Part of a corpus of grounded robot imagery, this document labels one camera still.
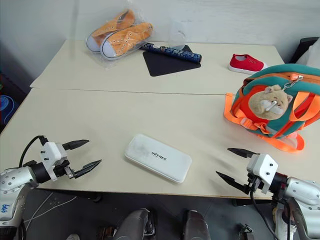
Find dark rounded robot leg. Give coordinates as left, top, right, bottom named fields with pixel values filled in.
left=113, top=207, right=158, bottom=240
left=182, top=209, right=211, bottom=240

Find clear plastic cup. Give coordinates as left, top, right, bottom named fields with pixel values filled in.
left=167, top=20, right=188, bottom=52

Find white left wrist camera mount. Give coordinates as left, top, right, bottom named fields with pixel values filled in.
left=39, top=141, right=68, bottom=181

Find black mouse pad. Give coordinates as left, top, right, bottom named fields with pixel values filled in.
left=142, top=44, right=202, bottom=78

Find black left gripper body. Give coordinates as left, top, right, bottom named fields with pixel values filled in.
left=52, top=159, right=76, bottom=180

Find white floor cable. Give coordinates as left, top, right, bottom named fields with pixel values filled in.
left=23, top=191, right=78, bottom=225

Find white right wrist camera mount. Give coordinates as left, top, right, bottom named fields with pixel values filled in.
left=246, top=153, right=279, bottom=195

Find teal and orange backpack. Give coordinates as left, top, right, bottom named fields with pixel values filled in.
left=223, top=63, right=320, bottom=154

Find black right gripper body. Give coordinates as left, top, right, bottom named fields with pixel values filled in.
left=246, top=172, right=265, bottom=194

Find orange shoes in plastic bag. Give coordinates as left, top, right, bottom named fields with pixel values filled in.
left=83, top=0, right=156, bottom=71

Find beige plush hamster keychain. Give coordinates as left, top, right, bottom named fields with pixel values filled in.
left=248, top=84, right=294, bottom=120

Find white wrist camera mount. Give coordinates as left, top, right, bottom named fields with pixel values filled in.
left=39, top=141, right=68, bottom=181
left=246, top=153, right=279, bottom=195

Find blue patterned folding umbrella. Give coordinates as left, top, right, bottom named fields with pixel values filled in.
left=139, top=42, right=203, bottom=64

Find orange canvas sneaker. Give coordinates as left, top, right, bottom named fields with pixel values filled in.
left=100, top=22, right=154, bottom=61
left=86, top=9, right=137, bottom=53

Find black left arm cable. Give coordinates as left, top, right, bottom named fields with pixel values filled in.
left=18, top=135, right=49, bottom=167

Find white rectangular case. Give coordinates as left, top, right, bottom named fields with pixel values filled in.
left=124, top=133, right=193, bottom=185

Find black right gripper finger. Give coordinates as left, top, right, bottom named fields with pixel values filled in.
left=215, top=170, right=251, bottom=196
left=227, top=147, right=261, bottom=159

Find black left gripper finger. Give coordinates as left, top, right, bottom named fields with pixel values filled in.
left=72, top=159, right=103, bottom=179
left=61, top=139, right=90, bottom=151

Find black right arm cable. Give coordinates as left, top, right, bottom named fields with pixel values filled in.
left=249, top=182, right=297, bottom=240

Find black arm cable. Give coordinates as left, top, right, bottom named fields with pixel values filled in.
left=249, top=182, right=297, bottom=240
left=18, top=135, right=49, bottom=167

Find red child shoe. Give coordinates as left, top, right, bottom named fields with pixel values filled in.
left=227, top=53, right=269, bottom=75

